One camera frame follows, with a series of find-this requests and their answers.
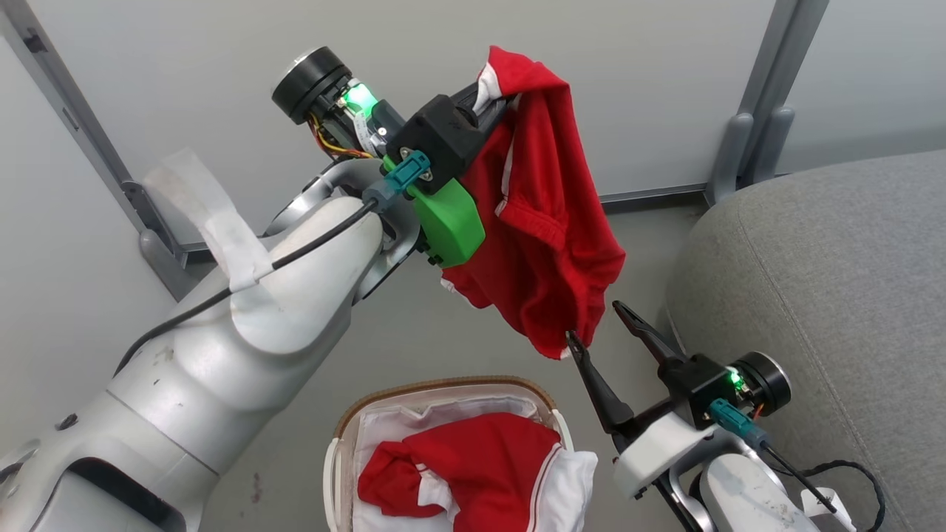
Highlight grey fabric sofa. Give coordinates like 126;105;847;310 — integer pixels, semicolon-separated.
660;150;946;532

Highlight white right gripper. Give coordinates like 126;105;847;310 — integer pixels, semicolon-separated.
565;300;716;500

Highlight grey slanted partition post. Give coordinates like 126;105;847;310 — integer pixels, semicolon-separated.
0;0;187;267

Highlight teal right cable connector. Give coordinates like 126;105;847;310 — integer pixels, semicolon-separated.
707;398;771;450

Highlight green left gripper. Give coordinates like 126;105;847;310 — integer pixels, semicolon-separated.
381;80;512;269

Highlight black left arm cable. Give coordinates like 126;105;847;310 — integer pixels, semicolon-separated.
112;199;379;376

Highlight teal left cable connector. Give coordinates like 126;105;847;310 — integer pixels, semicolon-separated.
362;150;432;214

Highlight red and white jersey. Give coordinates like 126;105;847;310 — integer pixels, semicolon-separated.
358;412;599;532

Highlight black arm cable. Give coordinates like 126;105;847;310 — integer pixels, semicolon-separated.
112;199;379;376
760;442;888;532

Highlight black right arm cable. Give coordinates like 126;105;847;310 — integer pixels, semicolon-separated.
760;442;888;532

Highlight red shorts with white trim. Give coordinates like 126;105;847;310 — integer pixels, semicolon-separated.
440;46;627;361

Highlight white wicker laundry basket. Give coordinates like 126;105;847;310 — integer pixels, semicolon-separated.
323;376;576;532

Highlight grey double partition post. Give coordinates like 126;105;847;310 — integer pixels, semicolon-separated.
704;0;830;208

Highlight grey partition foot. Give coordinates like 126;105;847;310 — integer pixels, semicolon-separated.
138;228;217;301

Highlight white fabric basket liner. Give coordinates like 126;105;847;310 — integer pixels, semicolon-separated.
353;395;562;532

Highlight teal cable connector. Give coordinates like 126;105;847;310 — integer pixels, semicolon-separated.
707;398;771;450
362;150;432;214

